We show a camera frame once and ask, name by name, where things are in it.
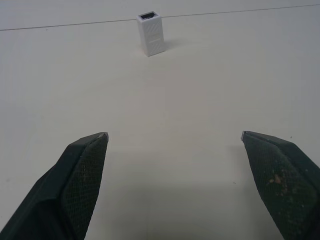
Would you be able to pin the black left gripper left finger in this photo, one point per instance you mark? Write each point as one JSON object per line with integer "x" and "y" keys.
{"x": 62, "y": 190}

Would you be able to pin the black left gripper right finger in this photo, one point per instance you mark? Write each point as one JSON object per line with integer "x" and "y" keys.
{"x": 287, "y": 185}

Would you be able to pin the small white plastic box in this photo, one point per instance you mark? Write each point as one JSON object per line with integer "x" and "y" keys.
{"x": 151, "y": 33}

